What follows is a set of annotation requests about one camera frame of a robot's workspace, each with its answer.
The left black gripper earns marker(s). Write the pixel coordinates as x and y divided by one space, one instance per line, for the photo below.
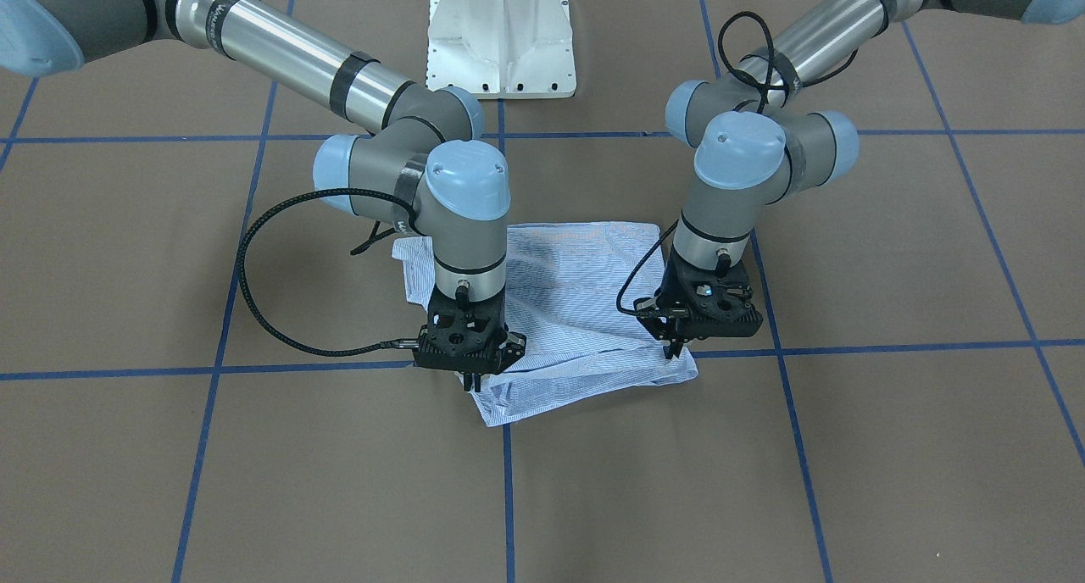
674 343

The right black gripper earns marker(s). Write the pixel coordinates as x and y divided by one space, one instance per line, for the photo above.
514 346

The light blue striped shirt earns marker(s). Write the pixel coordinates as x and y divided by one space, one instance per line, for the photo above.
562 284

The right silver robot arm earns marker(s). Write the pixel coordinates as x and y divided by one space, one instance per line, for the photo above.
421 167

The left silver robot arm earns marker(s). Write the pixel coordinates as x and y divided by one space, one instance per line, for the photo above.
962 220

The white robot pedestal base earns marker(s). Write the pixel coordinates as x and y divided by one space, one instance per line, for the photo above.
502 49

